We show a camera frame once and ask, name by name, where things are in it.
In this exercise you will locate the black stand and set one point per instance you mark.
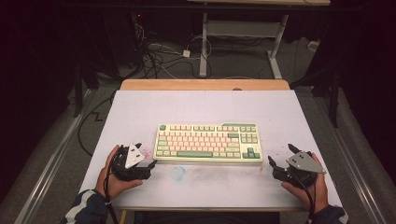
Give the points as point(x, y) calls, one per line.
point(334, 99)

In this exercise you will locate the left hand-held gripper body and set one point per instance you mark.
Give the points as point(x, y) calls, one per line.
point(132, 157)

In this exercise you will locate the white metal desk frame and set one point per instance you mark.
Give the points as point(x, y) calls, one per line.
point(239, 28)

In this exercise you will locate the metal floor rail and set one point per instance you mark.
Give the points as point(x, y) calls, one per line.
point(53, 161)
point(351, 168)

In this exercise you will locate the cream pink green keyboard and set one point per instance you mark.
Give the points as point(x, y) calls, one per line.
point(205, 143)

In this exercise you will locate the white power adapter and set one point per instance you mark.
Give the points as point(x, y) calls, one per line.
point(186, 53)

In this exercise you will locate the white table mat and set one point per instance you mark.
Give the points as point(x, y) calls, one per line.
point(202, 105)

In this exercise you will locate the person's right hand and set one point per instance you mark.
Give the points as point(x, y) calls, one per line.
point(311, 196)

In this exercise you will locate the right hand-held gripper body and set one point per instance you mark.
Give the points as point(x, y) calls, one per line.
point(303, 163)

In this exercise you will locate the person's left hand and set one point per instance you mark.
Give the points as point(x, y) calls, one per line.
point(116, 186)

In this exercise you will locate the wooden table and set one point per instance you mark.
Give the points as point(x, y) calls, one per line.
point(202, 84)

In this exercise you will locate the yellow table leg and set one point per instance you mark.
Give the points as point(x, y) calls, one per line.
point(123, 217)

